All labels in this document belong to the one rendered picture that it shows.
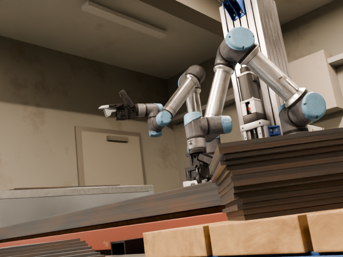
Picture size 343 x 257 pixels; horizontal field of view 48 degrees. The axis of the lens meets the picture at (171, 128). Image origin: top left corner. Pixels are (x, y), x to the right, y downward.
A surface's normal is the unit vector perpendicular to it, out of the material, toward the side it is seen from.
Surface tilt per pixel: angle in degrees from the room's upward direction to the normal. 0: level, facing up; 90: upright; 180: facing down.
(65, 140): 90
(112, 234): 90
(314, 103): 96
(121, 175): 90
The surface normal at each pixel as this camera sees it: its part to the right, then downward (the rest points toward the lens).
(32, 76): 0.72, -0.26
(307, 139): -0.04, -0.23
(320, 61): -0.68, -0.09
